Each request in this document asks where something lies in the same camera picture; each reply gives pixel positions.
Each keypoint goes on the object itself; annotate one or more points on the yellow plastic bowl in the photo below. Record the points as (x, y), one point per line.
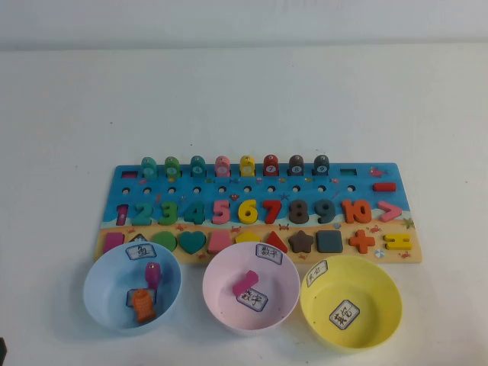
(381, 305)

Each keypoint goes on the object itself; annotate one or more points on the red minus sign piece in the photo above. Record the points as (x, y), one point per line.
(385, 187)

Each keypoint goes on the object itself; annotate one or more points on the slate fish peg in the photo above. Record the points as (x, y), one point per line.
(321, 161)

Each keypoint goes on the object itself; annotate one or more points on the red fish peg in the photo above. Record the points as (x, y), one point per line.
(271, 161)

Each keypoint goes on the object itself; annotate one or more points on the large paper label number characters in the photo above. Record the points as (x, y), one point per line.
(254, 301)

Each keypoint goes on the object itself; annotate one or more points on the green fish peg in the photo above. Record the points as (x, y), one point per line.
(172, 163)

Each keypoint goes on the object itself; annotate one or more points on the magenta rectangle shape piece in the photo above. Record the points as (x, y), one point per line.
(113, 240)

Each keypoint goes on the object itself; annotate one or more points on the red number seven piece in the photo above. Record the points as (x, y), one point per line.
(272, 204)

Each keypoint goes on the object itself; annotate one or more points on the yellow pentagon shape piece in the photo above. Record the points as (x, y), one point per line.
(247, 237)

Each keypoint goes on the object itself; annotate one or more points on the small paper label number characters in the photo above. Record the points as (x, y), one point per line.
(269, 253)

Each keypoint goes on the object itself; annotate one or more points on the pink trapezoid shape piece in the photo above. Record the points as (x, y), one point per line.
(220, 243)

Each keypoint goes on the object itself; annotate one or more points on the pink greater-than sign piece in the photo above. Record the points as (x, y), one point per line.
(396, 210)

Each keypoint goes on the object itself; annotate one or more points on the orange wooden fish piece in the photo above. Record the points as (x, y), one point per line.
(143, 307)

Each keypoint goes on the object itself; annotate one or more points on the slate square shape piece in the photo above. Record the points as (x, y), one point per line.
(329, 241)

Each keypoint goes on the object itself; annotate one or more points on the orange plus sign piece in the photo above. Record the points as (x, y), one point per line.
(361, 241)

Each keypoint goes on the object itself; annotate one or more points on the magenta number one piece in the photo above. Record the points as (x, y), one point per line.
(246, 283)

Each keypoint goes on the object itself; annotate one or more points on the light blue plastic bowl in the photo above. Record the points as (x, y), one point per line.
(103, 305)

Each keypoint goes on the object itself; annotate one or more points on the teal heart shape piece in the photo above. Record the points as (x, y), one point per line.
(192, 241)

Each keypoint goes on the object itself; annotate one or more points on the paper label under fish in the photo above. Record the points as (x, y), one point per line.
(129, 296)

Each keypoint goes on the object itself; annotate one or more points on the blue wooden puzzle board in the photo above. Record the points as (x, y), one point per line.
(267, 190)

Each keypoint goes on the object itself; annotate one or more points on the yellow number six piece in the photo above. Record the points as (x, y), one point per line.
(244, 216)

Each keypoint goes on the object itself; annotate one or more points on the pink number five piece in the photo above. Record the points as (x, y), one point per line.
(222, 203)

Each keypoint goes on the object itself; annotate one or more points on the slate number nine piece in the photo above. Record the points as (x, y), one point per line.
(331, 211)

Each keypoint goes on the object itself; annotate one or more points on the brown star shape piece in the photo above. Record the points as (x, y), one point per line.
(301, 242)

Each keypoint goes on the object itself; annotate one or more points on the dark teal number four piece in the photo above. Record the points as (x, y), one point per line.
(199, 213)

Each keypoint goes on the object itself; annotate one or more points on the yellow fish peg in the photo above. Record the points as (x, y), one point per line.
(247, 161)

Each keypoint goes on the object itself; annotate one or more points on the pink fish peg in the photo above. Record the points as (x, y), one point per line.
(222, 162)

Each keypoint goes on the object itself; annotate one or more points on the brown number eight piece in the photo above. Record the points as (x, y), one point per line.
(299, 212)

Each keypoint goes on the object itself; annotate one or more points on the red triangle shape piece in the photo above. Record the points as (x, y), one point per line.
(275, 244)

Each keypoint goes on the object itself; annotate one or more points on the teal number two piece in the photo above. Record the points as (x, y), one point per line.
(143, 221)

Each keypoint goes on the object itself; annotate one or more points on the pink plastic bowl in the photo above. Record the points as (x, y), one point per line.
(221, 301)

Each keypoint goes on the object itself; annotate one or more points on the dark teal fish peg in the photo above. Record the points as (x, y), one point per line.
(198, 162)

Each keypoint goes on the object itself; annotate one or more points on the purple wooden fish piece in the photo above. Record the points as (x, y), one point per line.
(153, 276)

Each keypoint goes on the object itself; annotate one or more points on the paper label fish character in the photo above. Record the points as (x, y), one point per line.
(141, 252)

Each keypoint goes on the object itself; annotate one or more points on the yellow equals sign piece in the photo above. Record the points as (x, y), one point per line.
(397, 242)

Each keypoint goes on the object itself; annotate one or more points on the brown fish peg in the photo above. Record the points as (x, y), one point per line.
(296, 161)

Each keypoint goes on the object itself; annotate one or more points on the orange number ten piece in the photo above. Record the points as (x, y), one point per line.
(347, 211)

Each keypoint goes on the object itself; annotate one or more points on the green number three piece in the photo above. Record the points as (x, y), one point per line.
(174, 217)

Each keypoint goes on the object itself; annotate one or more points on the green circle shape piece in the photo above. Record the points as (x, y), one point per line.
(165, 239)

